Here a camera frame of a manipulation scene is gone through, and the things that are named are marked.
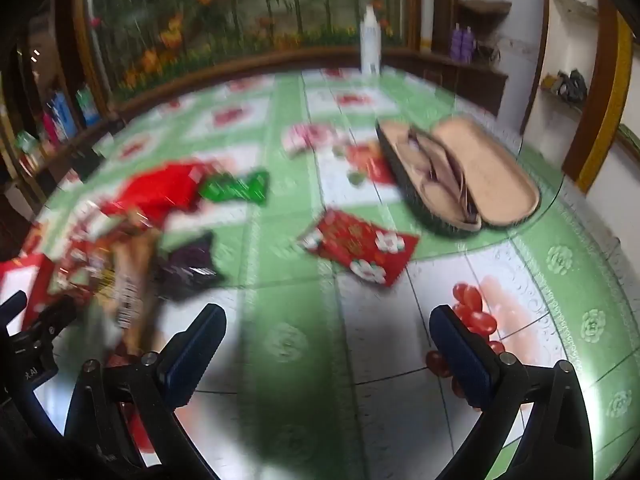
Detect red floral snack packet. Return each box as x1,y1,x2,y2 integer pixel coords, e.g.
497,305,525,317
300,210,420,288

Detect artificial flower glass display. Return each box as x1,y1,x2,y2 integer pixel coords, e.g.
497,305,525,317
87,0,416,96

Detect red white patterned snack packet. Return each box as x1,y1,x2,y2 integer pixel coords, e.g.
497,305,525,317
47,205,118,286

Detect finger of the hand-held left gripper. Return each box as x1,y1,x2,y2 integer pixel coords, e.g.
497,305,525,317
0,291,28,331
30,297,77,348

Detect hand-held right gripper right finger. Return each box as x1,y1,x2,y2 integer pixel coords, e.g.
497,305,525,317
430,304,591,480

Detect red transparent snack packet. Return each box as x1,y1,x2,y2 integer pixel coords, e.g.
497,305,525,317
100,160,221,226

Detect white spray bottle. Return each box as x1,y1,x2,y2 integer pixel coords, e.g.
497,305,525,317
360,2,383,76

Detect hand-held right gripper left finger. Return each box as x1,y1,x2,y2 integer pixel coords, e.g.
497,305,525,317
64,304,227,480

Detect purple framed glasses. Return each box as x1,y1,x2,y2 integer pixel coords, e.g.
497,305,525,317
402,130,483,223

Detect dark object pile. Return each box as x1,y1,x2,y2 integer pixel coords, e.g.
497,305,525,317
540,69,588,106

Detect green snack packet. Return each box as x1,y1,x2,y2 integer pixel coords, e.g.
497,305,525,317
200,170,271,206

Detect blue package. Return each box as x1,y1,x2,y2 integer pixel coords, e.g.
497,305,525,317
50,91,78,141

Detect open patterned glasses case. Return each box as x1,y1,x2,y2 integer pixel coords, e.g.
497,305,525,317
375,116,542,236

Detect pink snack packet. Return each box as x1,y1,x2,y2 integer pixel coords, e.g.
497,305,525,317
282,122,346,156

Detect dark snack packet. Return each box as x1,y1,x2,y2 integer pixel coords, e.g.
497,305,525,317
160,232,226,301

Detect green fruit print tablecloth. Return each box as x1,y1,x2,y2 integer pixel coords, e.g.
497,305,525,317
30,67,640,480

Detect red shallow cardboard box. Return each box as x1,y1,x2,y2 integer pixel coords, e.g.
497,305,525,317
0,254,56,331

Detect brown foil snack packet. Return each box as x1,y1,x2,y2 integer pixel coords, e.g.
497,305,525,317
112,210,163,351

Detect blue green plastic bag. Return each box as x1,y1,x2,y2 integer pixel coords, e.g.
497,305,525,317
76,87,101,126

